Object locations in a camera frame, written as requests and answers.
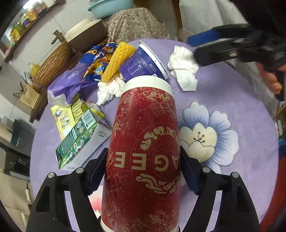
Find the white tissue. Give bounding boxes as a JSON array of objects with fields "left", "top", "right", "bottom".
[
  {"left": 168, "top": 46, "right": 199, "bottom": 91},
  {"left": 97, "top": 73, "right": 125, "bottom": 106}
]

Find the blue yogurt cup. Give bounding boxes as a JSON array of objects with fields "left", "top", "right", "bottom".
[{"left": 119, "top": 41, "right": 170, "bottom": 81}]

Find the green yellow drink carton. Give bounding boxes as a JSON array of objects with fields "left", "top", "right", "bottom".
[{"left": 51, "top": 98, "right": 112, "bottom": 171}]

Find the red cylindrical canister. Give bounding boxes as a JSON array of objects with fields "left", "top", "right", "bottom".
[{"left": 101, "top": 75, "right": 180, "bottom": 231}]

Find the yellow knitted corn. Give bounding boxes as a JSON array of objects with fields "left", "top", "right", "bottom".
[{"left": 101, "top": 42, "right": 136, "bottom": 83}]

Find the blue snack bag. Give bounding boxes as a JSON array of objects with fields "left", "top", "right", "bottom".
[{"left": 79, "top": 42, "right": 118, "bottom": 82}]

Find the purple plastic bag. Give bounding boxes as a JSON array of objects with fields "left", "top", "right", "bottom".
[{"left": 47, "top": 62, "right": 95, "bottom": 107}]

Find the right hand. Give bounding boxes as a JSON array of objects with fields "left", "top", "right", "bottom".
[{"left": 255, "top": 62, "right": 283, "bottom": 94}]

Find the white cloth cover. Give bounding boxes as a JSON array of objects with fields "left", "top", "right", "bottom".
[{"left": 179, "top": 0, "right": 247, "bottom": 42}]

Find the floral cloth cover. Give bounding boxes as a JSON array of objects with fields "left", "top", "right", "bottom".
[{"left": 103, "top": 8, "right": 172, "bottom": 43}]

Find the utensil holder box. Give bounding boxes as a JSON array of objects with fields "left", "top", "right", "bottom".
[{"left": 20, "top": 84, "right": 41, "bottom": 109}]

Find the light blue basin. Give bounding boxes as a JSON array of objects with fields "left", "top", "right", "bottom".
[{"left": 88, "top": 0, "right": 133, "bottom": 19}]

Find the brown white sink basin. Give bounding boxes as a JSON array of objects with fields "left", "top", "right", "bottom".
[{"left": 64, "top": 18, "right": 108, "bottom": 53}]

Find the yellow soap bottle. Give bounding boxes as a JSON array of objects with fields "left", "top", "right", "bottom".
[{"left": 29, "top": 63, "right": 40, "bottom": 76}]

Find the woven wicker basket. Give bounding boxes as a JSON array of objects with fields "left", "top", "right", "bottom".
[{"left": 33, "top": 41, "right": 73, "bottom": 86}]

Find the brass faucet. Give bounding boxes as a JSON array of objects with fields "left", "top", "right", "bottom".
[{"left": 51, "top": 30, "right": 65, "bottom": 44}]

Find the wooden wall shelf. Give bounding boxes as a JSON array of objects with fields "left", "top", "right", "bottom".
[{"left": 4, "top": 1, "right": 66, "bottom": 63}]

